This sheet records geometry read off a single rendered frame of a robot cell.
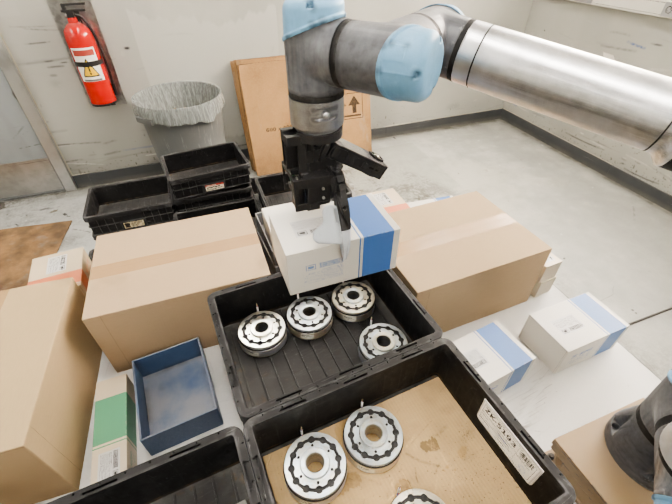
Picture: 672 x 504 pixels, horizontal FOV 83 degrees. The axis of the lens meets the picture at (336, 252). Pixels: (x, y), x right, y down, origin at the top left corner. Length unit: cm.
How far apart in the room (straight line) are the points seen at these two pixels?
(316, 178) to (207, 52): 263
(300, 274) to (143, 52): 266
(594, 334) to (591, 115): 66
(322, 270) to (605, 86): 44
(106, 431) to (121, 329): 21
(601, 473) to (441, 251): 53
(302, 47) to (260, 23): 267
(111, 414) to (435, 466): 65
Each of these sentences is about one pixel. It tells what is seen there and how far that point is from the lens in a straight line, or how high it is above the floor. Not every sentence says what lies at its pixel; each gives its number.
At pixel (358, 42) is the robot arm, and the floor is 143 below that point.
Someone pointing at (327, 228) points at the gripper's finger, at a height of 117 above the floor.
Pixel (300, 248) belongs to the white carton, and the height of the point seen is 113.
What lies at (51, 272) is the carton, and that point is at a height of 85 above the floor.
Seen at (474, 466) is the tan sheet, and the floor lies 83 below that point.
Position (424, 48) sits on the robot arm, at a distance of 45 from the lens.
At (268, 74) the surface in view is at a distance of 308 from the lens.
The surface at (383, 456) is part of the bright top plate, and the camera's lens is 72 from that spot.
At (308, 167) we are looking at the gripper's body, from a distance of 57.
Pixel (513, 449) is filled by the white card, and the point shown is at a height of 89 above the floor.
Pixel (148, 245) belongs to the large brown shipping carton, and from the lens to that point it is 109.
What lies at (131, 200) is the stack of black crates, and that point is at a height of 38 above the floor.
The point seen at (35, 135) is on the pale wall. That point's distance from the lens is 340.
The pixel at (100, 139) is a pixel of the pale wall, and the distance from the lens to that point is 336.
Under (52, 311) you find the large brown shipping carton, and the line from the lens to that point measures 102.
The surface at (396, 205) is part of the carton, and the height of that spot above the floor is 85.
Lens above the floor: 152
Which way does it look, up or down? 41 degrees down
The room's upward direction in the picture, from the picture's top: straight up
